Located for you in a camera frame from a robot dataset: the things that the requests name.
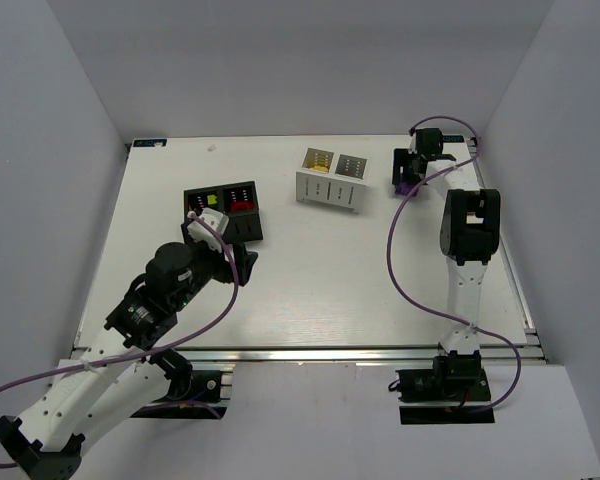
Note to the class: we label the left blue table label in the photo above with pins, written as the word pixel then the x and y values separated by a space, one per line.
pixel 149 143

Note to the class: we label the red lego brick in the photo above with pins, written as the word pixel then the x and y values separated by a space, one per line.
pixel 241 206

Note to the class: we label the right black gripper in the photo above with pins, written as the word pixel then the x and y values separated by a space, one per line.
pixel 407 167

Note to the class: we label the blue table label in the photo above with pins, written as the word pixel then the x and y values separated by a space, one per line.
pixel 458 139
pixel 149 143

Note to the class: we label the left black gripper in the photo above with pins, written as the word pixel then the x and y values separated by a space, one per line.
pixel 240 265

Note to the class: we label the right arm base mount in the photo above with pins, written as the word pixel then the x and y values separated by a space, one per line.
pixel 453 391

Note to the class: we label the right blue table label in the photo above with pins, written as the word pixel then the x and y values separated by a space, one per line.
pixel 458 139

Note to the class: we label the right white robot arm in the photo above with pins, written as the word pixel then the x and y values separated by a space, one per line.
pixel 469 238

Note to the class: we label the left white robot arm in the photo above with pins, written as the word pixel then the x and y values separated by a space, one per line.
pixel 118 374

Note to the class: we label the purple lego figure piece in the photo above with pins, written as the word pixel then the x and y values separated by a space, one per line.
pixel 405 189

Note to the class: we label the white two-bin container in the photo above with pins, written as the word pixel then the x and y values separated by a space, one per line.
pixel 344 186

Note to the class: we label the black two-bin container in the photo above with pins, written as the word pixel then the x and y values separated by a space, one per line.
pixel 243 227

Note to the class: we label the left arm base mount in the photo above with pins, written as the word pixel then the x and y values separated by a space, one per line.
pixel 193 393

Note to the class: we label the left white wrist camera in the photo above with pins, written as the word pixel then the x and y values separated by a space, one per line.
pixel 208 227

